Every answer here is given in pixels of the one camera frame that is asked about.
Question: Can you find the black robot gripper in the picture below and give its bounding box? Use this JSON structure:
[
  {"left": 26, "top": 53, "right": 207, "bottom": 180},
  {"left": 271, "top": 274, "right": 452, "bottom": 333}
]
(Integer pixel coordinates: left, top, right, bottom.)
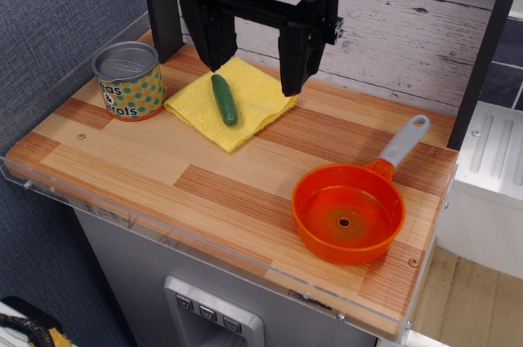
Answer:
[{"left": 179, "top": 0, "right": 342, "bottom": 96}]

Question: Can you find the yellow folded cloth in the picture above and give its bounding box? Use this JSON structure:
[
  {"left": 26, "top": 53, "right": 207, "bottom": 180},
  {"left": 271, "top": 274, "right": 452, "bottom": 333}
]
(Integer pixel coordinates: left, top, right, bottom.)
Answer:
[{"left": 163, "top": 57, "right": 297, "bottom": 153}]

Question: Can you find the peas and carrots can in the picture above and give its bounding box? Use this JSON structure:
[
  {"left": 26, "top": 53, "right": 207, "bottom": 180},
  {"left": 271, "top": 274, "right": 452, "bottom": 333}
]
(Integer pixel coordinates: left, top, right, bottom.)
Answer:
[{"left": 92, "top": 41, "right": 165, "bottom": 122}]

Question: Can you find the clear acrylic table guard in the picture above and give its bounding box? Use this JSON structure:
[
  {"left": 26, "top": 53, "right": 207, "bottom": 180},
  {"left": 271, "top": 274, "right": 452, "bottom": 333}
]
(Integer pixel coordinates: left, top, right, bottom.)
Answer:
[{"left": 1, "top": 16, "right": 456, "bottom": 346}]

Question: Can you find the grey toy fridge cabinet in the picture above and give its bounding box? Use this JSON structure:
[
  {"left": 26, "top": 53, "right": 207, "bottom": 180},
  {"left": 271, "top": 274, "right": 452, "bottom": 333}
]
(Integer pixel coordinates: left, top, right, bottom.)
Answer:
[{"left": 76, "top": 211, "right": 377, "bottom": 346}]

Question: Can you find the white toy sink unit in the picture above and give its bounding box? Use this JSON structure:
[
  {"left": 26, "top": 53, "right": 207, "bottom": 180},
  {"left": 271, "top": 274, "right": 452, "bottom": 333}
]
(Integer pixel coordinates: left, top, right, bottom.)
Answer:
[{"left": 436, "top": 102, "right": 522, "bottom": 278}]

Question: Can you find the black and yellow object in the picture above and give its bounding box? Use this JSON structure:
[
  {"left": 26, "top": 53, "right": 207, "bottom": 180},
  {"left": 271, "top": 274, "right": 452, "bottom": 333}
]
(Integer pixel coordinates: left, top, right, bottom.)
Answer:
[{"left": 1, "top": 296, "right": 74, "bottom": 346}]

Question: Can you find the black left vertical post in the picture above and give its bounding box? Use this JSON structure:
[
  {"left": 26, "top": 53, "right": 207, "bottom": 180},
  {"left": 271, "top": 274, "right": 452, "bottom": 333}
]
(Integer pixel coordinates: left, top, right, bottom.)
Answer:
[{"left": 146, "top": 0, "right": 184, "bottom": 64}]

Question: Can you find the black vertical post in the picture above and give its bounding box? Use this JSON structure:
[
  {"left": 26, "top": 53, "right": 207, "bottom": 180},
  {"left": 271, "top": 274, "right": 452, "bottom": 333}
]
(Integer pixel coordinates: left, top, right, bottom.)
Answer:
[
  {"left": 146, "top": 0, "right": 184, "bottom": 64},
  {"left": 447, "top": 0, "right": 514, "bottom": 151}
]

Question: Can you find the orange pot with grey handle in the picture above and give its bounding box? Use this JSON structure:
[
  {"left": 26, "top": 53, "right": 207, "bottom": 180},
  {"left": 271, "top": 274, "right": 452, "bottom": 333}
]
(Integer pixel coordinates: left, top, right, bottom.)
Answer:
[{"left": 291, "top": 115, "right": 431, "bottom": 265}]

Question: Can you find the black right vertical post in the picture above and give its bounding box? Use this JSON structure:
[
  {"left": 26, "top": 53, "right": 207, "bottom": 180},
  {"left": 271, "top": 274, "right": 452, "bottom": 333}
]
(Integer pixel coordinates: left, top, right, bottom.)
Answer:
[{"left": 447, "top": 0, "right": 514, "bottom": 151}]

